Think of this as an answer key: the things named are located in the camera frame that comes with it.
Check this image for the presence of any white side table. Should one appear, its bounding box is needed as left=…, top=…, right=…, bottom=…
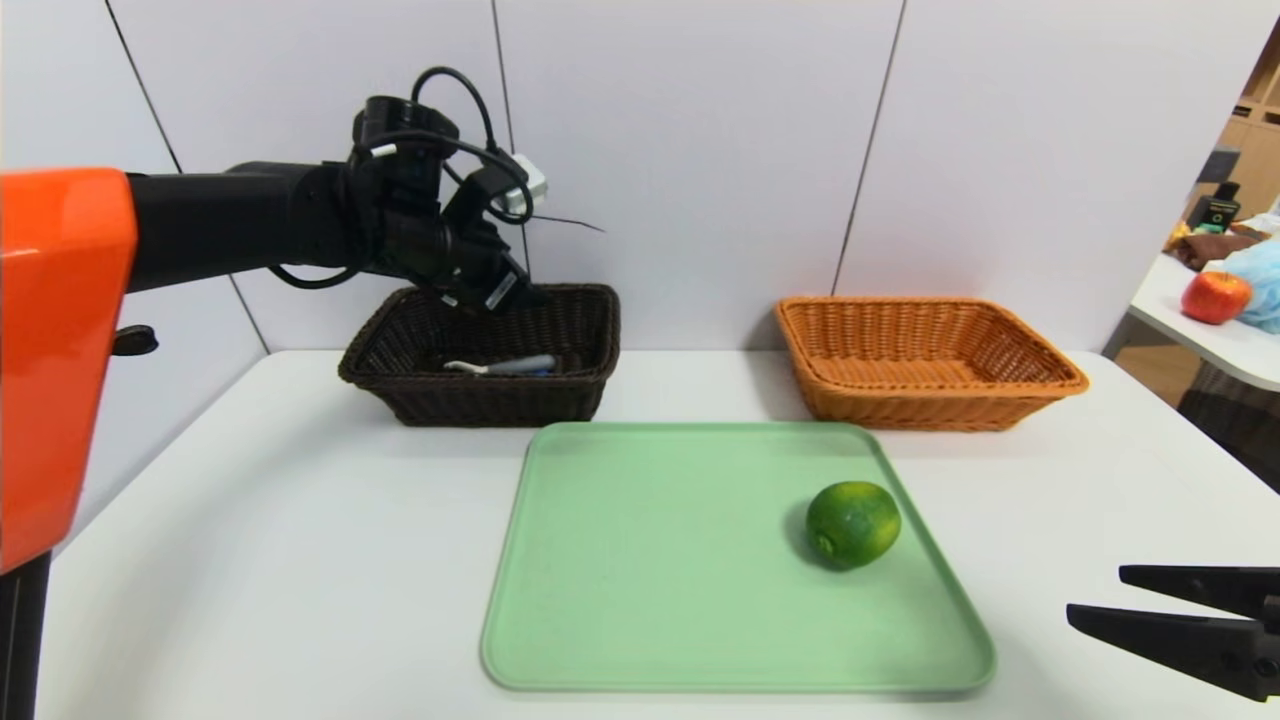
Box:
left=1128, top=253, right=1280, bottom=391

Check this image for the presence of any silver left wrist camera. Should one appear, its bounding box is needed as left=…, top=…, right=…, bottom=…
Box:
left=495, top=152, right=550, bottom=217

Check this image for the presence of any orange wicker basket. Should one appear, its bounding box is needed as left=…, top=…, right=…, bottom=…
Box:
left=775, top=296, right=1090, bottom=433

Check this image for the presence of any light blue plastic bag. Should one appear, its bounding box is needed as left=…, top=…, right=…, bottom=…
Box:
left=1205, top=238, right=1280, bottom=334

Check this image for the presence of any black device with green logo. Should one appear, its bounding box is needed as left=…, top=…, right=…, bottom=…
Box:
left=1187, top=182, right=1242, bottom=234

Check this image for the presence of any black left wrist camera cable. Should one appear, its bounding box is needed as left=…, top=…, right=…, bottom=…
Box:
left=268, top=66, right=606, bottom=293

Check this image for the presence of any green citrus fruit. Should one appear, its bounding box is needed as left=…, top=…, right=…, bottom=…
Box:
left=806, top=480, right=903, bottom=571

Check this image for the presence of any grey handled white peeler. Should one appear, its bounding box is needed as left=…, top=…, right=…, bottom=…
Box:
left=443, top=354, right=557, bottom=378

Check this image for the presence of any wooden shelf cabinet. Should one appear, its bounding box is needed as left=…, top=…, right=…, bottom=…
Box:
left=1180, top=20, right=1280, bottom=221

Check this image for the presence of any brown cloth bundle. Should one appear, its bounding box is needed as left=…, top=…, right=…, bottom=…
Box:
left=1165, top=228, right=1263, bottom=271

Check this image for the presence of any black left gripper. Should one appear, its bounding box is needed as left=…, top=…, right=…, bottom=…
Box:
left=439, top=217, right=553, bottom=317

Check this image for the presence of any light green plastic tray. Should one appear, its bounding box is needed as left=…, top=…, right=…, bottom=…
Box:
left=481, top=421, right=997, bottom=693

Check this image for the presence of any red apple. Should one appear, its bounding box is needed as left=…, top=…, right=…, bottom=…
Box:
left=1181, top=270, right=1253, bottom=326

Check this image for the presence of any dark brown wicker basket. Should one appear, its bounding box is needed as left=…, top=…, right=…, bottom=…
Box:
left=338, top=283, right=622, bottom=428

